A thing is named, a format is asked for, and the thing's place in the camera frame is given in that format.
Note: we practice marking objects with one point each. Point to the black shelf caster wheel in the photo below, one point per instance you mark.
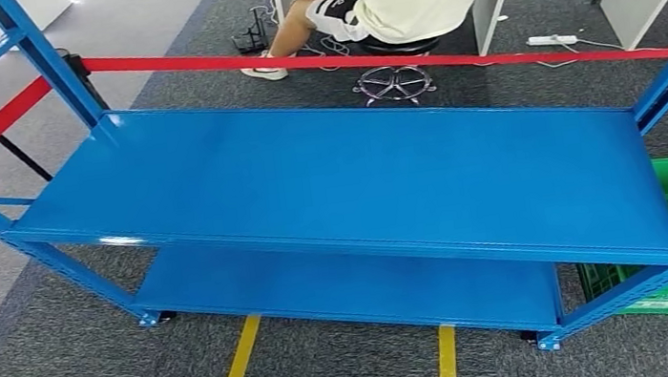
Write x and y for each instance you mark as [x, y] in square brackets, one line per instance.
[528, 336]
[166, 316]

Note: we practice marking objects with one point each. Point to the black stool chrome base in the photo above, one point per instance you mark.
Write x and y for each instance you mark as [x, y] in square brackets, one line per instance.
[399, 47]

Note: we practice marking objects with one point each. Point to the white power strip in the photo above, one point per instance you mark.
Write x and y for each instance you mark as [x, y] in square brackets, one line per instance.
[551, 40]

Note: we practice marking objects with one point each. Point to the black floor device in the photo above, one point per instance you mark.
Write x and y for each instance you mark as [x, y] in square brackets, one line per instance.
[252, 38]

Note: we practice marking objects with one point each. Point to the blue metal shelf rack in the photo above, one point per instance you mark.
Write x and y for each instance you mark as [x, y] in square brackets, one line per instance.
[341, 192]

